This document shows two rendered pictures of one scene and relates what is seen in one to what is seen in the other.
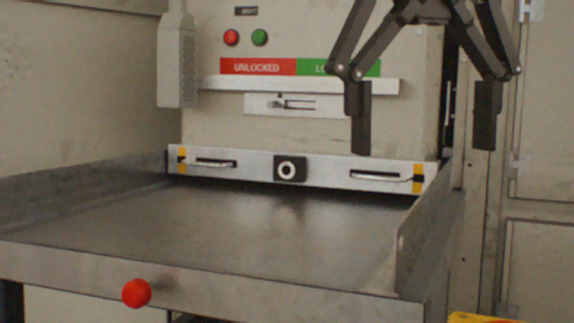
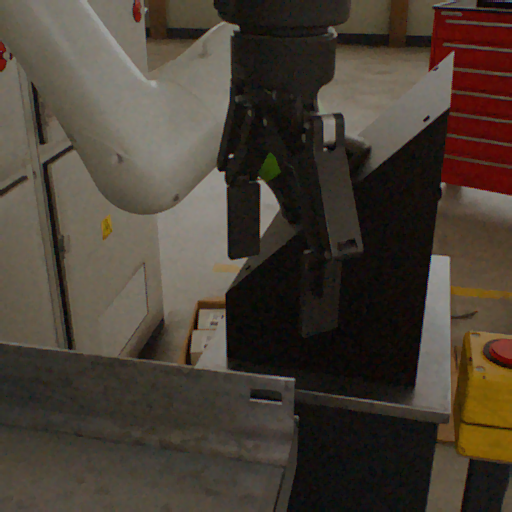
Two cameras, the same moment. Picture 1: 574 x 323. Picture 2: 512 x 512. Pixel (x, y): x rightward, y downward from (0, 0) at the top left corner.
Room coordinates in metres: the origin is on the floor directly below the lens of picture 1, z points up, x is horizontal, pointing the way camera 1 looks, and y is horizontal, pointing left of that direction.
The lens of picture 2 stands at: (0.65, 0.37, 1.27)
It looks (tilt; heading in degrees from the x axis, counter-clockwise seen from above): 26 degrees down; 262
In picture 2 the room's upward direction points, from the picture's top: straight up
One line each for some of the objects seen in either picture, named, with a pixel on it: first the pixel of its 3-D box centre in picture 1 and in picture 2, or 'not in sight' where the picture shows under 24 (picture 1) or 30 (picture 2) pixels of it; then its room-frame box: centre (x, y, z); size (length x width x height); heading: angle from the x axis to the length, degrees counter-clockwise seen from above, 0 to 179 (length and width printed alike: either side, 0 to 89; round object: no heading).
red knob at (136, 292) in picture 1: (141, 291); not in sight; (0.62, 0.16, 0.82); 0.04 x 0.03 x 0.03; 160
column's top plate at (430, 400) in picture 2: not in sight; (339, 312); (0.40, -0.50, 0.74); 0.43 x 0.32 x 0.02; 68
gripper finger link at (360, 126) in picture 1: (360, 117); (319, 291); (0.54, -0.07, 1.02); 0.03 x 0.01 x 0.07; 18
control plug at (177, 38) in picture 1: (178, 61); not in sight; (1.10, 0.21, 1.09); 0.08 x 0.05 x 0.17; 160
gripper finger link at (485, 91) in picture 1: (484, 115); (243, 221); (0.58, -0.20, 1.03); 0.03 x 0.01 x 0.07; 18
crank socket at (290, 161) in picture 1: (288, 169); not in sight; (1.07, 0.00, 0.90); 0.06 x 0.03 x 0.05; 70
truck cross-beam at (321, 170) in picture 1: (295, 167); not in sight; (1.11, -0.01, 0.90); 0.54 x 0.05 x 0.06; 70
